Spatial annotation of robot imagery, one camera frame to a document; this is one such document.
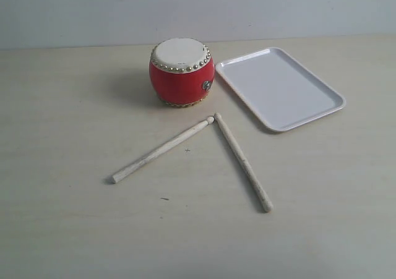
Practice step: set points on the wooden drumstick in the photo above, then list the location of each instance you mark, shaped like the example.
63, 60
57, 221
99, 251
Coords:
167, 146
264, 200

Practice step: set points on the small red drum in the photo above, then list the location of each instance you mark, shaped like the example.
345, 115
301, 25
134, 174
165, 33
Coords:
181, 71

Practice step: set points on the white rectangular plastic tray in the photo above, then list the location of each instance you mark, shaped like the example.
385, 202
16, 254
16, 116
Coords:
278, 90

